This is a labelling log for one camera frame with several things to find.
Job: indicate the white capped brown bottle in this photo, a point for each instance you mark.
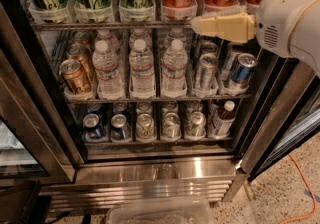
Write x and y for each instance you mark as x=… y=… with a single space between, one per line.
x=223 y=119

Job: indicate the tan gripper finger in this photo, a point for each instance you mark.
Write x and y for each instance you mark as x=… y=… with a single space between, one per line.
x=239 y=28

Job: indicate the blue pepsi can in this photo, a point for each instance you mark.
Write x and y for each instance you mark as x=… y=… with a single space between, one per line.
x=120 y=129
x=93 y=128

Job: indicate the middle front water bottle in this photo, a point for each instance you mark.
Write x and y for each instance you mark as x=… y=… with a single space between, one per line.
x=142 y=70

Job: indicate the clear plastic bin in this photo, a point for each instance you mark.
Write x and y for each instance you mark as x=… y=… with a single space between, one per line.
x=174 y=210

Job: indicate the stainless steel fridge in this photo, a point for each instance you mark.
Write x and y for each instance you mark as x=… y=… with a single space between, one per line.
x=82 y=175

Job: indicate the gold soda can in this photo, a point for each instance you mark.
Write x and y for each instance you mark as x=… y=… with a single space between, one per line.
x=75 y=77
x=82 y=54

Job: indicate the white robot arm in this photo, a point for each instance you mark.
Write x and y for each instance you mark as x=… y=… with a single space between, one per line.
x=288 y=28

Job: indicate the middle gold soda can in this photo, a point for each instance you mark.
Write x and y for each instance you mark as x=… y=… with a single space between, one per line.
x=82 y=54

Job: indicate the left front water bottle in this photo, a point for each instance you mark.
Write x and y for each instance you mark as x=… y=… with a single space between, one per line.
x=105 y=63

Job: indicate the middle silver green can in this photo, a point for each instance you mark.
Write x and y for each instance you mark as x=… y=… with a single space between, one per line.
x=171 y=127

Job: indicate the water bottle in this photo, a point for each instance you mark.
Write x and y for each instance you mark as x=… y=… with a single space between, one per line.
x=142 y=70
x=105 y=63
x=174 y=65

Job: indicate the right silver green can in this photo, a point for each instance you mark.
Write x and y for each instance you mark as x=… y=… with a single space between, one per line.
x=195 y=128

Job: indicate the silver green can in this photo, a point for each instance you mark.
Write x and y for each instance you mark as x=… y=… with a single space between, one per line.
x=145 y=131
x=195 y=128
x=171 y=127

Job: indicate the right front water bottle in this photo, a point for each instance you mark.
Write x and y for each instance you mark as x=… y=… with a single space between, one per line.
x=174 y=65

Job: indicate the left silver green can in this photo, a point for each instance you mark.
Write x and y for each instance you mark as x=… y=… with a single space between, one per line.
x=145 y=131

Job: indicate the front gold soda can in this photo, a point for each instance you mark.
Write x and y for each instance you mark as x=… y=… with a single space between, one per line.
x=75 y=77

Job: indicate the front blue silver can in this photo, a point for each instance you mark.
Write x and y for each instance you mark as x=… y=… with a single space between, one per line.
x=243 y=69

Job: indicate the glass fridge door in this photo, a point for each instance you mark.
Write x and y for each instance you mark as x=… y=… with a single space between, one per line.
x=291 y=120

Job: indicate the left blue pepsi can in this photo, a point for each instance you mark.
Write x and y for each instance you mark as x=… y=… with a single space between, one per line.
x=93 y=128

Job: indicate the front silver slim can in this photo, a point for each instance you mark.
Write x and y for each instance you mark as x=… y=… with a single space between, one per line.
x=205 y=71

